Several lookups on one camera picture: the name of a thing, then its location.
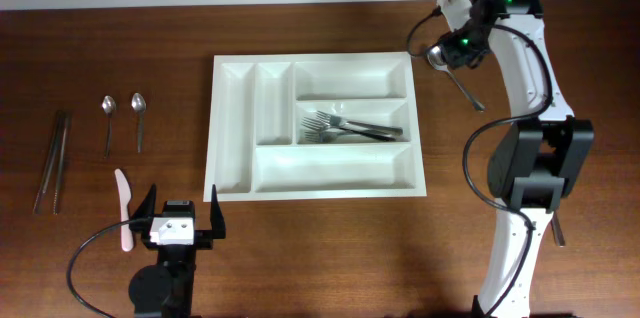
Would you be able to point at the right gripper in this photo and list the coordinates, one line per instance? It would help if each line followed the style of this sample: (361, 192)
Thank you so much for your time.
(451, 45)

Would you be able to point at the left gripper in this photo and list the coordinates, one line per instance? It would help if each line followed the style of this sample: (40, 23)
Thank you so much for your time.
(206, 240)

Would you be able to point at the large silver spoon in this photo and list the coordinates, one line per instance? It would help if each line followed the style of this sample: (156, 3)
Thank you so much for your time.
(436, 60)
(557, 232)

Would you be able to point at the silver fork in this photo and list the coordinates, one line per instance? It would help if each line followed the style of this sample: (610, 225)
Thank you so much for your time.
(338, 121)
(316, 125)
(329, 136)

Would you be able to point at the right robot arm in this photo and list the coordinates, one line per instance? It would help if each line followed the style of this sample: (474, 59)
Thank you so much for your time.
(537, 162)

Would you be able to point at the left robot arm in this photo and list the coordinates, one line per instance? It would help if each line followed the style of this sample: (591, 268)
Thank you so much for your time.
(165, 288)

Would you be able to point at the white plastic butter knife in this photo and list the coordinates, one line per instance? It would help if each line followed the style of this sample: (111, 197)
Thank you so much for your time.
(124, 192)

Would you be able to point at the white plastic cutlery tray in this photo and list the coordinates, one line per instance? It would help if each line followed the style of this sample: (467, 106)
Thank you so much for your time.
(259, 149)

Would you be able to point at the right small teaspoon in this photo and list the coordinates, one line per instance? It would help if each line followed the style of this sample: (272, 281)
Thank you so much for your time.
(138, 104)

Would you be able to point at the small teaspoon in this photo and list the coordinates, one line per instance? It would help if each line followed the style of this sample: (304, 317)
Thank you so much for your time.
(109, 106)
(138, 104)

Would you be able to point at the left small teaspoon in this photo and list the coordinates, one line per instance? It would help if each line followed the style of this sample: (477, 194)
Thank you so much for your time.
(109, 106)

